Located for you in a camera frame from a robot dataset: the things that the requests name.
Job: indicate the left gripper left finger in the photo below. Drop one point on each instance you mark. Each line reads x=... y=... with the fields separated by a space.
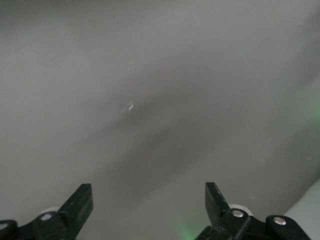
x=76 y=212

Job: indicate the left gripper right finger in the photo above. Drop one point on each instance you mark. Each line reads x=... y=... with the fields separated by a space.
x=216 y=207

